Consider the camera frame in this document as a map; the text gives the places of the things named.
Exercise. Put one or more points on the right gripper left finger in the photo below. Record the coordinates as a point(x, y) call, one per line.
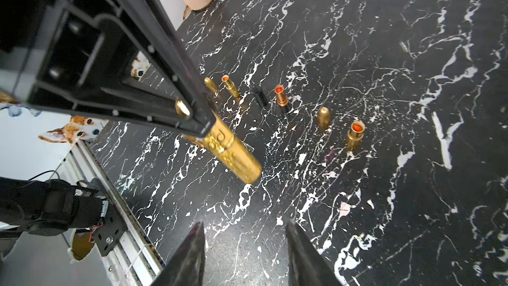
point(187, 265)

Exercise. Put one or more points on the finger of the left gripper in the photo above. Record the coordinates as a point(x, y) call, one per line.
point(148, 27)
point(136, 104)

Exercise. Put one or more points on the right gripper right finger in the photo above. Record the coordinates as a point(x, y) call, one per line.
point(305, 265)

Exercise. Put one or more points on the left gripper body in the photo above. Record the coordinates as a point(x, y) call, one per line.
point(62, 44)

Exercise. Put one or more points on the gold lipstick cap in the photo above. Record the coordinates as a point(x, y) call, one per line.
point(181, 108)
point(211, 85)
point(323, 117)

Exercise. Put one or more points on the gold lipstick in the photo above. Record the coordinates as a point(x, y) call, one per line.
point(282, 99)
point(230, 150)
point(230, 86)
point(355, 134)

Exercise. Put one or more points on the aluminium front rail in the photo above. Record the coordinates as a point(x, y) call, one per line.
point(121, 254)

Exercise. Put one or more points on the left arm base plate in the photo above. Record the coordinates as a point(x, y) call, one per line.
point(109, 232)

